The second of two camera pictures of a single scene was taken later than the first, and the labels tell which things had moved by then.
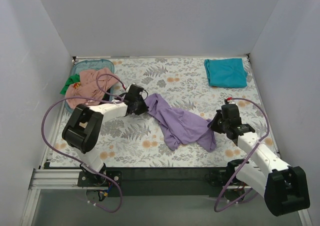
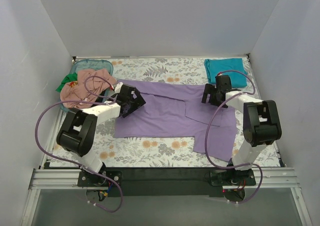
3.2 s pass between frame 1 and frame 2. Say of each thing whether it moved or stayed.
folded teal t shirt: stayed
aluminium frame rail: stayed
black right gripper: moved
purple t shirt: moved
